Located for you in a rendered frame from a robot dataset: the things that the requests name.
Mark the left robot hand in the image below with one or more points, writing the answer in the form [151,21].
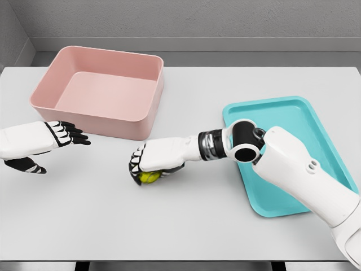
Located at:
[25,138]

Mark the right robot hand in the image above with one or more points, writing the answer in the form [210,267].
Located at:
[158,153]

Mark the yellow-green tennis ball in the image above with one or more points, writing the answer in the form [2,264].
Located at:
[149,176]

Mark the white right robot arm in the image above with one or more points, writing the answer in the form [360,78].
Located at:
[282,158]

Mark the pink plastic basket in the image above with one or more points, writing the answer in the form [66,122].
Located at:
[107,90]

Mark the blue plastic tray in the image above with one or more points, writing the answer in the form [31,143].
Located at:
[296,118]

